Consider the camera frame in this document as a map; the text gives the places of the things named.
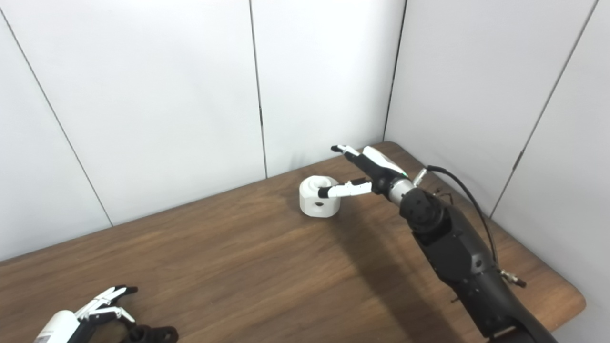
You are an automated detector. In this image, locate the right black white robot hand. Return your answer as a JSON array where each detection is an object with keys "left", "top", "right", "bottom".
[{"left": 318, "top": 144, "right": 420, "bottom": 206}]

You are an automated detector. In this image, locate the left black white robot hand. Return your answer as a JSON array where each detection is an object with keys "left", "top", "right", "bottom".
[{"left": 33, "top": 285, "right": 139, "bottom": 343}]

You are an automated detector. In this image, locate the round white plastic piece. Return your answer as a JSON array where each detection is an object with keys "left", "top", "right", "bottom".
[{"left": 299, "top": 175, "right": 341, "bottom": 218}]

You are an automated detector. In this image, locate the black flanged holder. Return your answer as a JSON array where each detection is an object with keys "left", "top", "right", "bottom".
[{"left": 122, "top": 324, "right": 179, "bottom": 343}]

